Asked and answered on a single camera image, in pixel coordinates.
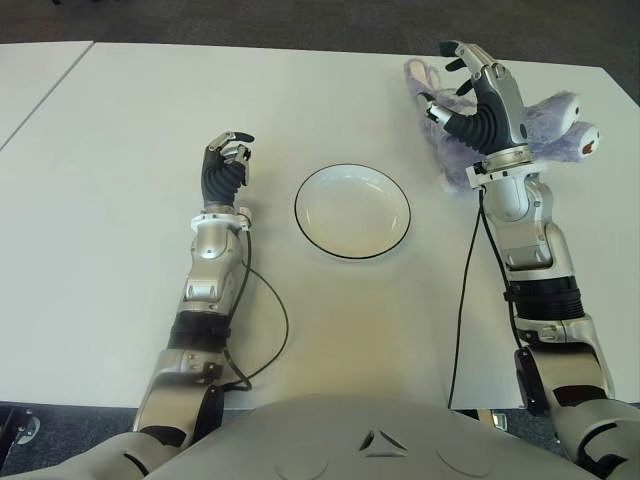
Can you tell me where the metal table caster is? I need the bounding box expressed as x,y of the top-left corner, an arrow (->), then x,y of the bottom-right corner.
14,409 -> 44,446

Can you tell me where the right robot hand black silver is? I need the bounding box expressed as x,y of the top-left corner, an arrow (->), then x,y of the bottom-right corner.
424,39 -> 534,161

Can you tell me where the metal table bracket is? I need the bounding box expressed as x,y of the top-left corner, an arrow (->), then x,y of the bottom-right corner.
477,408 -> 511,431

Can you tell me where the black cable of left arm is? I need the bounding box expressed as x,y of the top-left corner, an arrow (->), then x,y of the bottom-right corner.
219,227 -> 290,391

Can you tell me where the purple plush bunny doll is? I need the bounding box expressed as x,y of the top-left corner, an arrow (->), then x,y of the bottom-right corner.
403,57 -> 601,196

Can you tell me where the white plate with black rim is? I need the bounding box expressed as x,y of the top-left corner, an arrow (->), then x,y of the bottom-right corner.
293,162 -> 413,261

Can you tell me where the left robot hand black silver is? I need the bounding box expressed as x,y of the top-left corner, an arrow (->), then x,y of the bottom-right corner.
199,130 -> 255,206

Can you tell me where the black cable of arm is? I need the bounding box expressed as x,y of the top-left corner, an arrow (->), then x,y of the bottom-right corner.
447,185 -> 524,410
219,227 -> 290,391

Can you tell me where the grey robot torso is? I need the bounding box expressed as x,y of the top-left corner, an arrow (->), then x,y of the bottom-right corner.
159,392 -> 586,480

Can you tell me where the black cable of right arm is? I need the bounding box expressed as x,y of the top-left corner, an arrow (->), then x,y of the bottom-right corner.
447,185 -> 524,410

